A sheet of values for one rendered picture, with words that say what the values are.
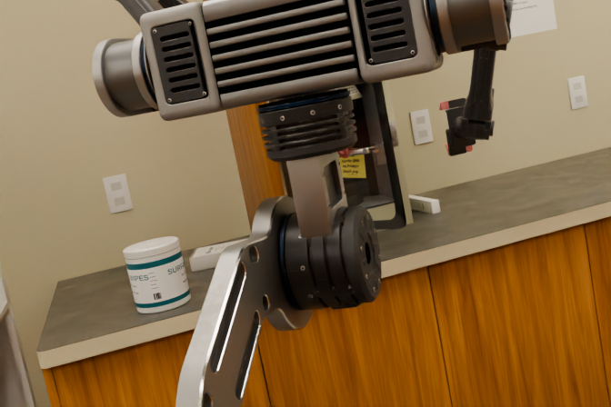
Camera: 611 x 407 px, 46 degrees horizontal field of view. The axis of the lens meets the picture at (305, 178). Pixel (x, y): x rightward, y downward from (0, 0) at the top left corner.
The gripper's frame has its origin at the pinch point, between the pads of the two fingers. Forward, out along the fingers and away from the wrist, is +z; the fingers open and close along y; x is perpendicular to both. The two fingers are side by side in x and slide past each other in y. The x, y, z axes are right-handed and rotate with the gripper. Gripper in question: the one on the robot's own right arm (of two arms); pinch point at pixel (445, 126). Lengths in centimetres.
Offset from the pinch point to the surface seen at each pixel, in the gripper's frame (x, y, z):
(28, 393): 126, -57, 50
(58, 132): 100, 18, 55
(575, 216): -22.6, -27.8, -18.2
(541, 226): -12.6, -28.0, -18.2
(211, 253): 66, -22, 18
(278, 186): 47.1, -6.0, 2.9
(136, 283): 87, -18, -10
